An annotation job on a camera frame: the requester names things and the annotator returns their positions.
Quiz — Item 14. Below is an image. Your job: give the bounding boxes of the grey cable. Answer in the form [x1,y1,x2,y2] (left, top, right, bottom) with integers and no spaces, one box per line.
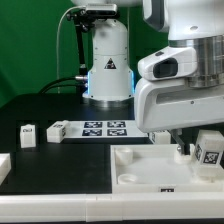
[55,5,84,94]

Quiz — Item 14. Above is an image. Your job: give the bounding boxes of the white fence left piece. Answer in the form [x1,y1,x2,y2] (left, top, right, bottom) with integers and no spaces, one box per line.
[0,153,11,185]

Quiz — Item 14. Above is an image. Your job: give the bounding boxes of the white obstacle fence front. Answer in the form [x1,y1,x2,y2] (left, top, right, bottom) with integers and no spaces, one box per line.
[0,192,224,223]

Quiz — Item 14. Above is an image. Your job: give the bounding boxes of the white marker sheet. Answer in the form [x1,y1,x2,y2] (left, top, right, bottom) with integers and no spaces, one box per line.
[65,120,146,139]

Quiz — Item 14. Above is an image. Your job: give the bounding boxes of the black cables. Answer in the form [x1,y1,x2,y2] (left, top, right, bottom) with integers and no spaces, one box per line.
[38,76,88,95]

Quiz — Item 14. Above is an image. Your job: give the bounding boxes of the mounted depth camera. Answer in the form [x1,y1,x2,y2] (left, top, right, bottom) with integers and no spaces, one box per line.
[85,4,117,16]

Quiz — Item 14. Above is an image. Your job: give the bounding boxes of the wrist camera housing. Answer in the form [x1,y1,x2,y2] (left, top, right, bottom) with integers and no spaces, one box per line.
[138,47,197,81]

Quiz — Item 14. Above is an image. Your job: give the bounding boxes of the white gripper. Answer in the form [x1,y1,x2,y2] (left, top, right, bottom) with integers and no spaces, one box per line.
[134,78,224,155]

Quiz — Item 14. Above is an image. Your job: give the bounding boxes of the white square tabletop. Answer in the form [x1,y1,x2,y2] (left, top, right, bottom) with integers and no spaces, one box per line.
[110,144,224,194]

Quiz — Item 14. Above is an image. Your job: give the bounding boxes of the black camera stand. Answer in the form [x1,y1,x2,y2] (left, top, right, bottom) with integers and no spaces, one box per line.
[66,9,93,93]

